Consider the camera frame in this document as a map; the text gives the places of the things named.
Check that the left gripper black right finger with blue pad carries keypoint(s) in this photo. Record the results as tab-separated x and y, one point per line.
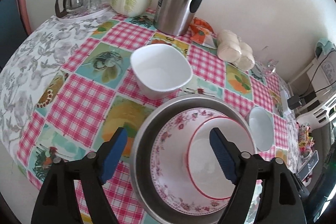
280	200

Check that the white bowl red rim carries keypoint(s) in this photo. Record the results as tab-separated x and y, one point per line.
203	167

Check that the floral pink rimmed plate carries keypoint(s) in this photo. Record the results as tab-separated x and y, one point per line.
168	164

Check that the colourful candy packs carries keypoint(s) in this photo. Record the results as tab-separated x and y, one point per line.
305	140

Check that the small white bowl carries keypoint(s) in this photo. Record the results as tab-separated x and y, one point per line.
262	129

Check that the white small box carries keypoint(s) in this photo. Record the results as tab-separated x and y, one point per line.
284	101

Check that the white plastic chair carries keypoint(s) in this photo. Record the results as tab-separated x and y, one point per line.
320	115

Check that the black power adapter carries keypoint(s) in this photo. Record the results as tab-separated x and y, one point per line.
294	102

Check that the round metal tray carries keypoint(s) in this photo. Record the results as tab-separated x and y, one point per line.
140	156

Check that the checked fruit tablecloth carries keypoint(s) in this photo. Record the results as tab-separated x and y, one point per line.
69	86

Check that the white shelf unit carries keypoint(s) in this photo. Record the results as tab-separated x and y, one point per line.
319	74

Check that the clear glass mug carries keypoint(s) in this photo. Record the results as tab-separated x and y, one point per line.
265	64

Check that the bag of white buns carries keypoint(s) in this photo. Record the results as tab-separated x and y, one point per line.
231	49

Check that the white square bowl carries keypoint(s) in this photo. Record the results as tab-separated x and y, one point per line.
160	70

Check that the white round tray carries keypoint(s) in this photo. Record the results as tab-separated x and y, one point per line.
85	14

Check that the orange snack packet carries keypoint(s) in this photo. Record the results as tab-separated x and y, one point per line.
202	33

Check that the glass teapot black handle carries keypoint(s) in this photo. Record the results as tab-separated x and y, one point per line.
65	7

